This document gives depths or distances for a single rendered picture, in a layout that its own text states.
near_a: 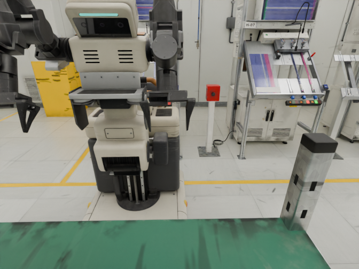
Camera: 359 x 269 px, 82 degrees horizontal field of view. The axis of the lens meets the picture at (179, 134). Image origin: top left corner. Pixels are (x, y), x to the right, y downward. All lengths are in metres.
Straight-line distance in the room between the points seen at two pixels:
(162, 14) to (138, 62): 0.28
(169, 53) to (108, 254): 0.39
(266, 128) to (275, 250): 2.41
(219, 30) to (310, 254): 3.81
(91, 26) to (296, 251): 0.81
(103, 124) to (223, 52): 3.32
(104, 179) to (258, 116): 1.87
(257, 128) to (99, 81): 2.12
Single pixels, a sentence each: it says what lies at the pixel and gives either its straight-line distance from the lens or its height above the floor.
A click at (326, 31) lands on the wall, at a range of 4.71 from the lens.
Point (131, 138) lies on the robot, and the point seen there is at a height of 0.81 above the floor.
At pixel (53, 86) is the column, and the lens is 3.98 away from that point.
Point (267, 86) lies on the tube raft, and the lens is 2.27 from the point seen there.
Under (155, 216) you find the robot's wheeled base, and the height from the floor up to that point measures 0.28.
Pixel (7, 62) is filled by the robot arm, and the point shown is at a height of 1.16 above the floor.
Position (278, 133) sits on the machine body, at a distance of 2.81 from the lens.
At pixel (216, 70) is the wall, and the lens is 4.03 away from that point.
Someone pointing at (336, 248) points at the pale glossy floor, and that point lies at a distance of 1.81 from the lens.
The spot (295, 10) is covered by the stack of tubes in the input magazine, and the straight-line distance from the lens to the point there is 2.72.
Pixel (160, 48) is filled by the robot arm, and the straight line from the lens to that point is 0.50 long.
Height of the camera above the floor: 1.21
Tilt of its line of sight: 25 degrees down
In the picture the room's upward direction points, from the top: straight up
